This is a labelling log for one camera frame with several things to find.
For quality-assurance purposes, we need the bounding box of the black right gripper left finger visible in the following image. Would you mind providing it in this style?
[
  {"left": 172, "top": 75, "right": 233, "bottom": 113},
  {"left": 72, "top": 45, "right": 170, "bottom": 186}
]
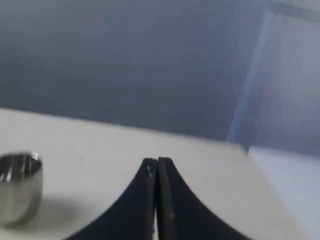
[{"left": 68, "top": 158, "right": 158, "bottom": 240}]

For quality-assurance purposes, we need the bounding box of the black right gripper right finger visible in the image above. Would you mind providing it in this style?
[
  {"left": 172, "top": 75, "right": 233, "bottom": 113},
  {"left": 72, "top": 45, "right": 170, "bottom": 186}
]
[{"left": 156, "top": 157, "right": 249, "bottom": 240}]

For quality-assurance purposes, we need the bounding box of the shiny steel cup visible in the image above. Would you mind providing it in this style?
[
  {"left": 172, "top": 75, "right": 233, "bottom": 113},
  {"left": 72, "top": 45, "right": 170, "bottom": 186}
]
[{"left": 0, "top": 151, "right": 44, "bottom": 228}]

